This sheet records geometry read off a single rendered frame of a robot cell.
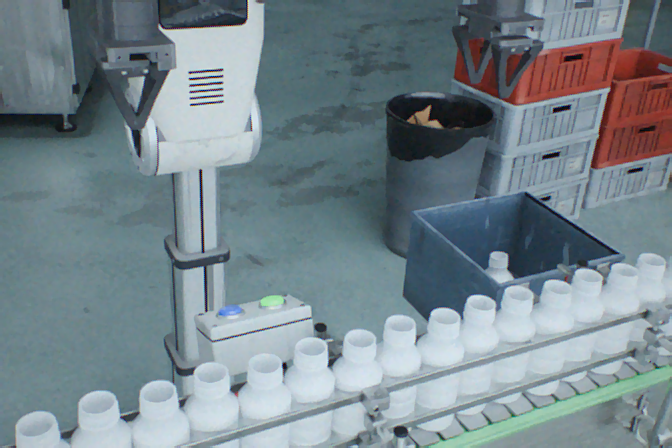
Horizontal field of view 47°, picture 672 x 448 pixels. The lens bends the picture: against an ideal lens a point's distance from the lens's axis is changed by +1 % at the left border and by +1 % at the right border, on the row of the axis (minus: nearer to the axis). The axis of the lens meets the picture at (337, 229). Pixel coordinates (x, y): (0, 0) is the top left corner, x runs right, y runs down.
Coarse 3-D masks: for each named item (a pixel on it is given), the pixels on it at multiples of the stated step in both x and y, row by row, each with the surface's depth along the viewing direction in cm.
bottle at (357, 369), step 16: (352, 336) 90; (368, 336) 90; (352, 352) 88; (368, 352) 88; (336, 368) 90; (352, 368) 89; (368, 368) 89; (336, 384) 90; (352, 384) 89; (368, 384) 89; (336, 416) 92; (352, 416) 91; (336, 432) 93; (352, 432) 92
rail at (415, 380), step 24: (552, 336) 100; (576, 336) 102; (480, 360) 95; (600, 360) 108; (240, 384) 89; (408, 384) 91; (528, 384) 102; (312, 408) 86; (336, 408) 87; (456, 408) 98; (72, 432) 81; (240, 432) 82
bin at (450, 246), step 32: (416, 224) 164; (448, 224) 171; (480, 224) 176; (512, 224) 181; (544, 224) 173; (576, 224) 164; (416, 256) 167; (448, 256) 155; (480, 256) 181; (512, 256) 186; (544, 256) 175; (576, 256) 166; (608, 256) 153; (416, 288) 169; (448, 288) 157; (480, 288) 147
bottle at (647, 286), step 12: (636, 264) 111; (648, 264) 108; (660, 264) 110; (648, 276) 109; (660, 276) 109; (636, 288) 110; (648, 288) 109; (660, 288) 110; (648, 300) 109; (660, 300) 109; (636, 324) 111; (648, 324) 111; (636, 336) 112; (624, 360) 115
